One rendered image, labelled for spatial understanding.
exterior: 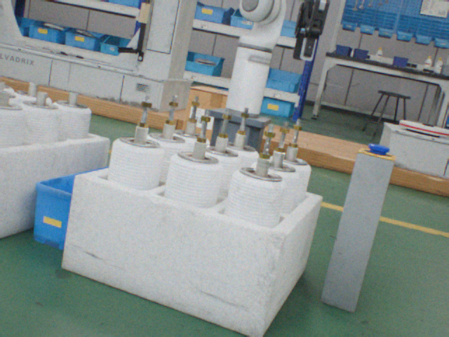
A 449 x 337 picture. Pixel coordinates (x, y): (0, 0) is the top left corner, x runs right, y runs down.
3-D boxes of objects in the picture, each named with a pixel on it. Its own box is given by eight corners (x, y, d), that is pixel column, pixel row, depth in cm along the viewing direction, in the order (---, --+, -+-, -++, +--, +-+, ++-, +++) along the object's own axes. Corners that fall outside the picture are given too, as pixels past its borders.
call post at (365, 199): (324, 290, 114) (360, 149, 108) (357, 300, 112) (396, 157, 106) (319, 302, 107) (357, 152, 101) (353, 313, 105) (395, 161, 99)
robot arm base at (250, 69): (228, 109, 148) (240, 48, 145) (261, 117, 146) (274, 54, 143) (221, 111, 139) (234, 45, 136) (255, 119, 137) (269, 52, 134)
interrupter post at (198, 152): (203, 162, 94) (207, 144, 93) (190, 159, 94) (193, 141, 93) (205, 160, 96) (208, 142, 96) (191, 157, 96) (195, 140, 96)
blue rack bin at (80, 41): (83, 48, 638) (85, 29, 634) (112, 54, 631) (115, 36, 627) (62, 44, 589) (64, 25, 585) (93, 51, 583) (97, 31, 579)
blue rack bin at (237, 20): (238, 31, 596) (242, 11, 592) (271, 37, 588) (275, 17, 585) (227, 25, 548) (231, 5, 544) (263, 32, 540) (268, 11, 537)
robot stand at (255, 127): (200, 208, 157) (221, 107, 151) (249, 220, 154) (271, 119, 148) (186, 220, 143) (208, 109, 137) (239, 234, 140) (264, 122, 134)
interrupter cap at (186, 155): (216, 168, 91) (217, 164, 91) (173, 159, 92) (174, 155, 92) (219, 161, 99) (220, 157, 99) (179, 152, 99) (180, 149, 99)
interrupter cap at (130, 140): (141, 150, 94) (142, 146, 94) (110, 140, 97) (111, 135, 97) (168, 149, 100) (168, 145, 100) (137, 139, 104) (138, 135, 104)
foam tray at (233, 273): (155, 222, 135) (168, 154, 132) (304, 269, 124) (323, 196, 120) (60, 268, 98) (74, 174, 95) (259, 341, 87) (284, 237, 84)
